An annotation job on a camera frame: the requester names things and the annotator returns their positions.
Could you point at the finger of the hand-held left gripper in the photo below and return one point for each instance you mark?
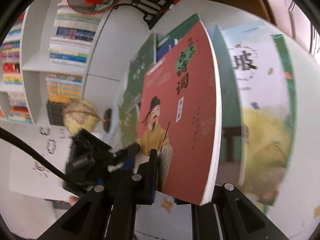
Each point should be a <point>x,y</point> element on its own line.
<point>127,164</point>
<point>128,149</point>

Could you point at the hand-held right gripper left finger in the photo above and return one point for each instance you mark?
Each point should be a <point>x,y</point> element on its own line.
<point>150,180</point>

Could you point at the black carved fan stand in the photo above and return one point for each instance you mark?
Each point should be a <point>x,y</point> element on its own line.
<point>150,5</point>

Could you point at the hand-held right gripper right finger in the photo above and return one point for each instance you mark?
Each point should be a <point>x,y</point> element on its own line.
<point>225,205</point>

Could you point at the beige desk globe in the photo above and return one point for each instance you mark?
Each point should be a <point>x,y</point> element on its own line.
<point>80,117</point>

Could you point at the stack of black volumes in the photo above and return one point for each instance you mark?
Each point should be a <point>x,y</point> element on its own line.
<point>55,113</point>

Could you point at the stacks of shelved colourful books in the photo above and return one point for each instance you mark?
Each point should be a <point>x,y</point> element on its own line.
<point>67,55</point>

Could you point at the salmon book with robed man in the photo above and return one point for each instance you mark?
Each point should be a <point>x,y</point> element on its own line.
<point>185,110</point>

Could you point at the white bookshelf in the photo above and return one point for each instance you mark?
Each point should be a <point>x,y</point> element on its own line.
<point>50,67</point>

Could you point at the pile of picture books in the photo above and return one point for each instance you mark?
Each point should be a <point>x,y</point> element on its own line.
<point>257,87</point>

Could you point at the white paper with cut-out designs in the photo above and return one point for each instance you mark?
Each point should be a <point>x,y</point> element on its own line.
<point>25,175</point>

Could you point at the reddish wooden cabinet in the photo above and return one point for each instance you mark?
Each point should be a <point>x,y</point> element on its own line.
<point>287,12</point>

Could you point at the patterned blue-grey table mat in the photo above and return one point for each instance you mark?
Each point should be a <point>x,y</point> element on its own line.
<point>167,205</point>

